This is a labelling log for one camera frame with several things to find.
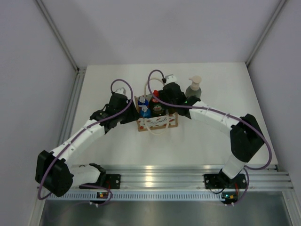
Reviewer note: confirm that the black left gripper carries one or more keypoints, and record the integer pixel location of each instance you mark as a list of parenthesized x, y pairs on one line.
[(133, 114)]

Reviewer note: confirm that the blue orange pump bottle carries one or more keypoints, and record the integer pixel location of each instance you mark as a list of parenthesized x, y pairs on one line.
[(145, 111)]

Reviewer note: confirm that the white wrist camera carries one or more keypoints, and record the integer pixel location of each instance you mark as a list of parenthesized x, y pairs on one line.
[(169, 79), (121, 91)]

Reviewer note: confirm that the large green dish soap bottle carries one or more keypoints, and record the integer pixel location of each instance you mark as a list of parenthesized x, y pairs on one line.
[(156, 108)]

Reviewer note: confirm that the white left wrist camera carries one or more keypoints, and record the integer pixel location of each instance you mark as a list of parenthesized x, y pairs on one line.
[(121, 91)]

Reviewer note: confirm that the grey-green pump soap bottle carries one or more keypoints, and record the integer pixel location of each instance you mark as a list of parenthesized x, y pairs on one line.
[(194, 88)]

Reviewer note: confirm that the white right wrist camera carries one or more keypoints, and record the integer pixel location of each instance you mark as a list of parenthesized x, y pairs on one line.
[(169, 79)]

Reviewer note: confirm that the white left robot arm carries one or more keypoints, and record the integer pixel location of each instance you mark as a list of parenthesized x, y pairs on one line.
[(56, 171)]

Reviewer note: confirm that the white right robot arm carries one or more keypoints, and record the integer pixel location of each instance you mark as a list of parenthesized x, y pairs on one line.
[(245, 135)]

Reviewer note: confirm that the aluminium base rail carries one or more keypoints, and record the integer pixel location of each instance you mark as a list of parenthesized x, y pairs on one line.
[(191, 177)]

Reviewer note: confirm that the burlap watermelon canvas bag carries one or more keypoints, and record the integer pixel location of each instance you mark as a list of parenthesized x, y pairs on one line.
[(155, 125)]

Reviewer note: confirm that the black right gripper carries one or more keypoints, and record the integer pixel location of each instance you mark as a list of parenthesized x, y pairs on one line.
[(162, 96)]

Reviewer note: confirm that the white slotted cable duct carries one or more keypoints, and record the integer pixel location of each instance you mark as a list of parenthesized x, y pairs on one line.
[(118, 195)]

